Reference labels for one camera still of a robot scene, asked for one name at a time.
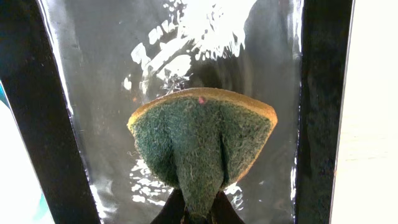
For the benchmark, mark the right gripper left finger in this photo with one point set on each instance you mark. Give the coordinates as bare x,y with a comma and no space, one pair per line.
173,210

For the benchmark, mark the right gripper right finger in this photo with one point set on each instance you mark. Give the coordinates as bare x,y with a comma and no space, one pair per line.
222,211

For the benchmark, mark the green and yellow sponge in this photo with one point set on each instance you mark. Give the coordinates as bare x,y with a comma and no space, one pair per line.
201,140

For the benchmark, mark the teal plastic tray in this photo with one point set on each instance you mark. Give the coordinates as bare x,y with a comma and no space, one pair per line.
22,200

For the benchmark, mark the black rectangular tray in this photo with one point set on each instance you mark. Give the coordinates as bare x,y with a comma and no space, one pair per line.
74,71

